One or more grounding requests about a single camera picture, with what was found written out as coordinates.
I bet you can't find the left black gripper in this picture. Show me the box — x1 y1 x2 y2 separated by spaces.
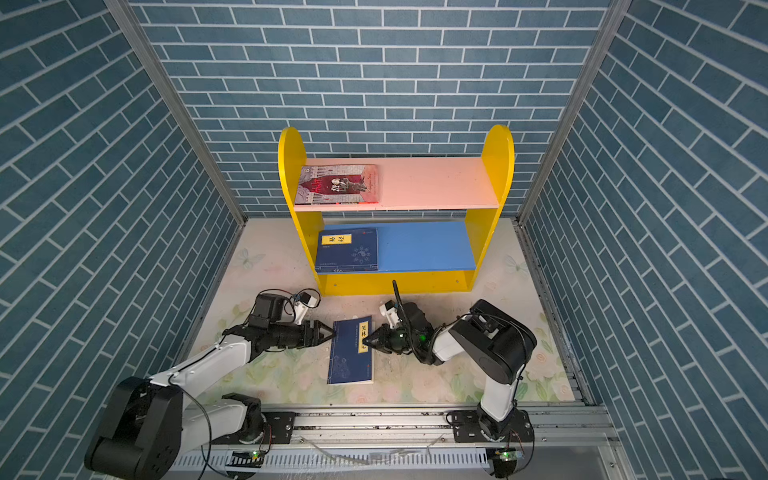
268 319 337 347

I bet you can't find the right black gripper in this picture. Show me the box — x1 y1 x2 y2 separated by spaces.
362 323 421 355

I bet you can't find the navy book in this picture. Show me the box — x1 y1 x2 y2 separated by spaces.
315 228 378 274
327 316 374 385

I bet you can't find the Hamlet picture book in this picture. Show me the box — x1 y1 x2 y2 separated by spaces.
295 164 380 205

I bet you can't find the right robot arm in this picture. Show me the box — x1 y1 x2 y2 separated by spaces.
362 299 538 444

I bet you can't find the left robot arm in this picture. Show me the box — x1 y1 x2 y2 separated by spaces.
84 288 335 479

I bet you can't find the yellow pink blue bookshelf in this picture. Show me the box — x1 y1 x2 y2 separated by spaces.
278 125 515 296

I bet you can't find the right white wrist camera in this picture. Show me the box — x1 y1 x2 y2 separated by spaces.
379 301 401 329

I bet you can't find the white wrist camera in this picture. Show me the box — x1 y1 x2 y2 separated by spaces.
289 288 322 325
379 301 401 329

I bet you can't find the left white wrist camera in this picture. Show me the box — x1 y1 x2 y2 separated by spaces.
289 288 322 325

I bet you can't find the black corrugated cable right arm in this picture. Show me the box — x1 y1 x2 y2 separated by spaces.
391 280 475 361

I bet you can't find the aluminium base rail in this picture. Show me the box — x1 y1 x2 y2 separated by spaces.
107 403 631 480

